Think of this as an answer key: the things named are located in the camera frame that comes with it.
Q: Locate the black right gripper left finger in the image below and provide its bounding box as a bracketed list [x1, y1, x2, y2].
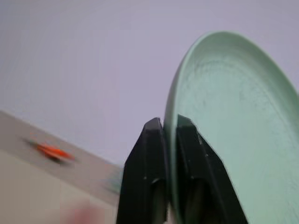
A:
[116, 117, 169, 224]

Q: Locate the orange object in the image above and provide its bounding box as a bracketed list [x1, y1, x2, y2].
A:
[25, 134, 76, 165]

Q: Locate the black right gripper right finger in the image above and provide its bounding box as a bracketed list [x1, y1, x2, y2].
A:
[176, 114, 249, 224]

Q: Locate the green plate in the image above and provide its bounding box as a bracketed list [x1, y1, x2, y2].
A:
[163, 30, 299, 224]

